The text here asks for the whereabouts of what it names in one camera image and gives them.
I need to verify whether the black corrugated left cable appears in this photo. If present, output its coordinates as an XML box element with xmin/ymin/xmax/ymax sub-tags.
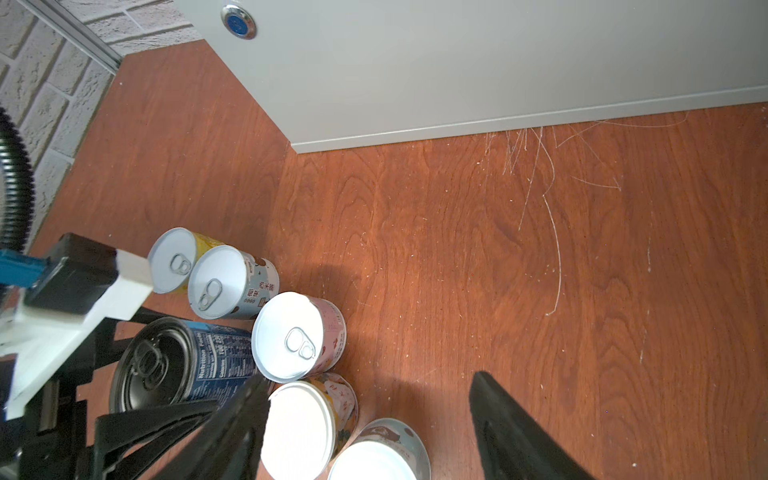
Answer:
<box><xmin>0</xmin><ymin>106</ymin><xmax>35</xmax><ymax>253</ymax></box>

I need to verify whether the grey metal cabinet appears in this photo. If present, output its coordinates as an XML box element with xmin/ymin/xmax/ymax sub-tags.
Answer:
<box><xmin>177</xmin><ymin>0</ymin><xmax>767</xmax><ymax>153</ymax></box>

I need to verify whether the blue Progresso soup can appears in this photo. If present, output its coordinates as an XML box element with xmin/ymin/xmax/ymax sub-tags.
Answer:
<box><xmin>110</xmin><ymin>317</ymin><xmax>257</xmax><ymax>413</ymax></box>

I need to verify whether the pink label can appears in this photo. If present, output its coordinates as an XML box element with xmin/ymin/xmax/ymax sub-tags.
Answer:
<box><xmin>251</xmin><ymin>292</ymin><xmax>347</xmax><ymax>384</ymax></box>

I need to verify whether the white grey label can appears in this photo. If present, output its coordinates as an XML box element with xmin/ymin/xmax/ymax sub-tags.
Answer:
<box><xmin>188</xmin><ymin>245</ymin><xmax>280</xmax><ymax>320</ymax></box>

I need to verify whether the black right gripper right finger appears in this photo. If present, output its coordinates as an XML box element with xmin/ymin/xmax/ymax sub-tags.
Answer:
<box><xmin>469</xmin><ymin>371</ymin><xmax>592</xmax><ymax>479</ymax></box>

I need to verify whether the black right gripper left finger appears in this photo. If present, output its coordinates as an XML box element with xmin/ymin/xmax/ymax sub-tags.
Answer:
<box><xmin>155</xmin><ymin>374</ymin><xmax>272</xmax><ymax>479</ymax></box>

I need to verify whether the orange can white lid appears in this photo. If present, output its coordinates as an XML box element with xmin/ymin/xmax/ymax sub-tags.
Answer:
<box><xmin>261</xmin><ymin>372</ymin><xmax>359</xmax><ymax>479</ymax></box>

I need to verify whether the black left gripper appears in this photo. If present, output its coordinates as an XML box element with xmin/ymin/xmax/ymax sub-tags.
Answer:
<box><xmin>1</xmin><ymin>319</ymin><xmax>216</xmax><ymax>479</ymax></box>

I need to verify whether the yellow label can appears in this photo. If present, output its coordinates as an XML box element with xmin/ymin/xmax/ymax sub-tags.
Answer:
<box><xmin>148</xmin><ymin>227</ymin><xmax>223</xmax><ymax>294</ymax></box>

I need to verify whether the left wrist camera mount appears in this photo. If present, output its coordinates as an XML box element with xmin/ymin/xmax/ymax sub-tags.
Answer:
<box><xmin>1</xmin><ymin>233</ymin><xmax>153</xmax><ymax>420</ymax></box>

